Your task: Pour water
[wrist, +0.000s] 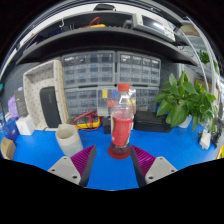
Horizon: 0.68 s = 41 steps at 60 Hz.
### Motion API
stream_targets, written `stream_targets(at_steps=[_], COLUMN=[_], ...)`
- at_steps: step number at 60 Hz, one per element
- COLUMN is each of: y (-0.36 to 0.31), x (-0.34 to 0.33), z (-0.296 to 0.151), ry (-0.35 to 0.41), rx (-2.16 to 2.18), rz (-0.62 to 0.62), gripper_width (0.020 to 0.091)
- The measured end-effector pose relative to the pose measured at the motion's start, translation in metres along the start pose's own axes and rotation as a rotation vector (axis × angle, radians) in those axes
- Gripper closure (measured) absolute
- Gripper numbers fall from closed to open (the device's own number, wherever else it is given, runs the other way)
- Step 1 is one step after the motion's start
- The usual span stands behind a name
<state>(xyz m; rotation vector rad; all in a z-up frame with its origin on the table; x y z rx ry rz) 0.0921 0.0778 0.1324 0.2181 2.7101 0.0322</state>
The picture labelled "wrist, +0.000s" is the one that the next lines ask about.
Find black zip case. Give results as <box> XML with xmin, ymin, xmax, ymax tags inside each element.
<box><xmin>39</xmin><ymin>86</ymin><xmax>63</xmax><ymax>129</ymax></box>

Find small black labelled box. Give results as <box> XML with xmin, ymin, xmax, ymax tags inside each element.
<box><xmin>101</xmin><ymin>116</ymin><xmax>113</xmax><ymax>135</ymax></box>

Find blue carton box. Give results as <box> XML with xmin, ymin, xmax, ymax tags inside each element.
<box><xmin>1</xmin><ymin>117</ymin><xmax>20</xmax><ymax>143</ymax></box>

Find brown cardboard box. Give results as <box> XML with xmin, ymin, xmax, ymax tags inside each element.
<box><xmin>0</xmin><ymin>137</ymin><xmax>17</xmax><ymax>161</ymax></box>

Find grey-white ceramic mug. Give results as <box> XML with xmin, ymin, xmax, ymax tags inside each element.
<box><xmin>55</xmin><ymin>123</ymin><xmax>84</xmax><ymax>158</ymax></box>

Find green potted plant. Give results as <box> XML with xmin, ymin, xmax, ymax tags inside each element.
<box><xmin>153</xmin><ymin>71</ymin><xmax>219</xmax><ymax>132</ymax></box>

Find grey small-parts drawer cabinet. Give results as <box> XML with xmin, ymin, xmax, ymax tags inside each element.
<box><xmin>61</xmin><ymin>50</ymin><xmax>117</xmax><ymax>89</ymax></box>
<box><xmin>64</xmin><ymin>87</ymin><xmax>101</xmax><ymax>118</ymax></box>
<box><xmin>134</xmin><ymin>86</ymin><xmax>160</xmax><ymax>113</ymax></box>
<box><xmin>115</xmin><ymin>50</ymin><xmax>162</xmax><ymax>88</ymax></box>

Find dark grey carton box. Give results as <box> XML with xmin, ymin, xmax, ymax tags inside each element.
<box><xmin>13</xmin><ymin>87</ymin><xmax>29</xmax><ymax>118</ymax></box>

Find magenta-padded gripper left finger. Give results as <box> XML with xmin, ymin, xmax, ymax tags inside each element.
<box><xmin>47</xmin><ymin>144</ymin><xmax>97</xmax><ymax>188</ymax></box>

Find flat black pouch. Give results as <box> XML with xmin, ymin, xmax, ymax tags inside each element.
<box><xmin>133</xmin><ymin>110</ymin><xmax>173</xmax><ymax>133</ymax></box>

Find clear bottle with red drink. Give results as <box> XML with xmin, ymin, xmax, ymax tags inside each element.
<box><xmin>110</xmin><ymin>83</ymin><xmax>136</xmax><ymax>156</ymax></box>

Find small distant green plant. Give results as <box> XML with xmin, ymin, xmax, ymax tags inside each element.
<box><xmin>196</xmin><ymin>49</ymin><xmax>212</xmax><ymax>65</ymax></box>

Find purple plastic bag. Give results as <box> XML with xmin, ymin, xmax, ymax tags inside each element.
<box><xmin>7</xmin><ymin>95</ymin><xmax>19</xmax><ymax>120</ymax></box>

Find small white plug adapter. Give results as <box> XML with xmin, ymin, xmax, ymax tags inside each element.
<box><xmin>199</xmin><ymin>129</ymin><xmax>212</xmax><ymax>150</ymax></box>

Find white dotted storage tray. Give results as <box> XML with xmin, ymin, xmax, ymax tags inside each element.
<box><xmin>22</xmin><ymin>59</ymin><xmax>69</xmax><ymax>132</ymax></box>

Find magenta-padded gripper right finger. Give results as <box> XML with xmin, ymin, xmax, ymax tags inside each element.
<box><xmin>129</xmin><ymin>144</ymin><xmax>178</xmax><ymax>188</ymax></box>

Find clear compartment box coloured parts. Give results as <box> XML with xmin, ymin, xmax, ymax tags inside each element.
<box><xmin>97</xmin><ymin>87</ymin><xmax>137</xmax><ymax>118</ymax></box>

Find white carton box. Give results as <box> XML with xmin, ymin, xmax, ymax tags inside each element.
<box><xmin>15</xmin><ymin>114</ymin><xmax>36</xmax><ymax>136</ymax></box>

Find yellow multimeter with leads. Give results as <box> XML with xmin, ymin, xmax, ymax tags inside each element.
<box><xmin>72</xmin><ymin>111</ymin><xmax>102</xmax><ymax>131</ymax></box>

